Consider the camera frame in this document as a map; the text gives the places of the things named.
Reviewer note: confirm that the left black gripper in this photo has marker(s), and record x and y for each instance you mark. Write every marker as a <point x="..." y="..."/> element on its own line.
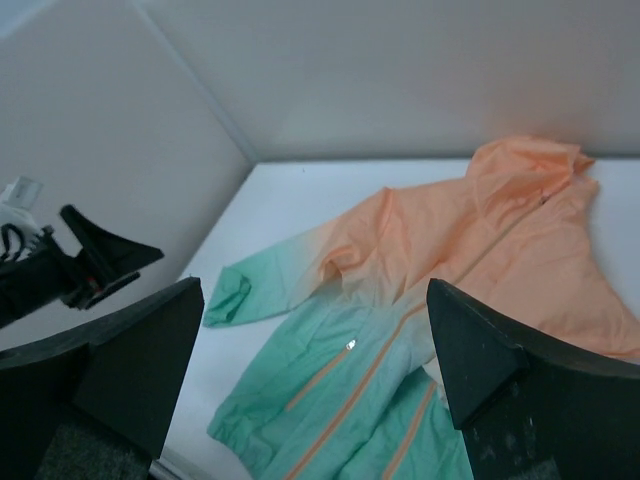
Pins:
<point x="108" y="263"/>

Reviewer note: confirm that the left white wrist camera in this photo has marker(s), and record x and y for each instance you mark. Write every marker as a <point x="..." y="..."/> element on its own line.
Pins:
<point x="17" y="200"/>

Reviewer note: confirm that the orange and teal gradient jacket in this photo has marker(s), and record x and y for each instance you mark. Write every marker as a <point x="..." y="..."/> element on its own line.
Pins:
<point x="349" y="386"/>

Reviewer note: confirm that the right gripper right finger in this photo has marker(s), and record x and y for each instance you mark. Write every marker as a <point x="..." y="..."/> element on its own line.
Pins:
<point x="531" y="406"/>

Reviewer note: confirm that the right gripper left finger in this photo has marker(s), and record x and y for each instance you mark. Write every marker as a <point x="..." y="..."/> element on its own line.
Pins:
<point x="96" y="401"/>

